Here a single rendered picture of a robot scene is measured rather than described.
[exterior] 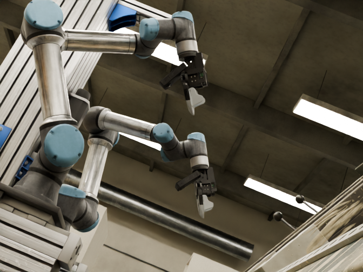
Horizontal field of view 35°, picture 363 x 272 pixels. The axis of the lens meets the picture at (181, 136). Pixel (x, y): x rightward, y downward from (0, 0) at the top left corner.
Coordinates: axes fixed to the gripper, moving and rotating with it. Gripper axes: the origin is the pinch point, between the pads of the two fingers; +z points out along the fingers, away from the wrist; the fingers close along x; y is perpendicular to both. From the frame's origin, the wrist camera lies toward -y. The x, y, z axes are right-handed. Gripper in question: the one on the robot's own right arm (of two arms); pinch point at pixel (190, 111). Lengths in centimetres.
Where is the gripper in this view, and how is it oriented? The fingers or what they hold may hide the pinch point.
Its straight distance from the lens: 197.1
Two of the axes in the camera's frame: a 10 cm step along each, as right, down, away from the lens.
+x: 2.1, 1.2, 9.7
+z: 1.4, 9.8, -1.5
